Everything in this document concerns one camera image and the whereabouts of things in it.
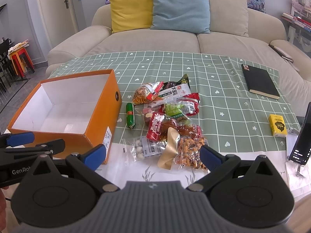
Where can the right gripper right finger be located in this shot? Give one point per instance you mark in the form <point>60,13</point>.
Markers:
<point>220,168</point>

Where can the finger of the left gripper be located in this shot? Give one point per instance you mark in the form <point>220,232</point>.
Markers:
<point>50,148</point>
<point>13,140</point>

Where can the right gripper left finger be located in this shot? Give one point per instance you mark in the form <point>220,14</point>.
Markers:
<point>83,166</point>

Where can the mixed nuts snack bag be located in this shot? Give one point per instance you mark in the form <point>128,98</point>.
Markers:
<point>182,150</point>

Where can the yogurt hawthorn ball packet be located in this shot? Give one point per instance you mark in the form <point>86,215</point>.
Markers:
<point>141,148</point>

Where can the red braised meat packet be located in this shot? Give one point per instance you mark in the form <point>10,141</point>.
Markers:
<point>159,124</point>

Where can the clear chocolate cake packet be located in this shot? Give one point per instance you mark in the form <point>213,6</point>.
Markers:
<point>147,112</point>

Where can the book on sofa arm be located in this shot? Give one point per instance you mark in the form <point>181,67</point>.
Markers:
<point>282,53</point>

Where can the person's left hand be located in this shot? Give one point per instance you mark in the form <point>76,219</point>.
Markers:
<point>2,209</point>

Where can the orange cardboard box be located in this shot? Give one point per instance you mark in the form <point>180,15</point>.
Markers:
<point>82,109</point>

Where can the green checkered tablecloth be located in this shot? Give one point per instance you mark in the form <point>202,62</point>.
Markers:
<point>232,119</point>

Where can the green sausage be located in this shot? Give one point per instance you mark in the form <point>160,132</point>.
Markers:
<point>130,115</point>

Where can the black chair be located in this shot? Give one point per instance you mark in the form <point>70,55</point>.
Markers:
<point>6,64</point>

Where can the yellow small box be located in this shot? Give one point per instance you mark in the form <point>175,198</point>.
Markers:
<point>277,125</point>

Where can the red stool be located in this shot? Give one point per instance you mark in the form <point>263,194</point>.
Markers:
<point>21,62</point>

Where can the white red snack packet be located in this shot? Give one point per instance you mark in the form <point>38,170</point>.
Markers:
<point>172,94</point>

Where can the black smartphone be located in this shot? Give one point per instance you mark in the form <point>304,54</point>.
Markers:
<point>301,151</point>

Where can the dark green snack packet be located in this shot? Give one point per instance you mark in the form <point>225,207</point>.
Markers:
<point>183,80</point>

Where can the black notebook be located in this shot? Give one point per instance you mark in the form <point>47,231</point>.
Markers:
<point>259,82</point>

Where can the orange crispy sticks bag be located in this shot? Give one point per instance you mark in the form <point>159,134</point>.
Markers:
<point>147,93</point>

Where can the beige sofa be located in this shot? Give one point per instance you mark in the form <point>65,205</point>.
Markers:
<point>263,29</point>

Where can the white door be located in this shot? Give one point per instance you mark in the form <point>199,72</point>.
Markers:
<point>58,18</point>

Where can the beige cushion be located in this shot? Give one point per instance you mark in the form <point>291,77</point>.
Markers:
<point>229,16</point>

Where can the yellow cushion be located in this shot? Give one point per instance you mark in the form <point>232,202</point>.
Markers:
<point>131,14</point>

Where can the cluttered white shelf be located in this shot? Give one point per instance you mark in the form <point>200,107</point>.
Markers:
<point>299,24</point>

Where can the blue cushion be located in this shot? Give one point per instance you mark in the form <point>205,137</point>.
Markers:
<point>192,16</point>

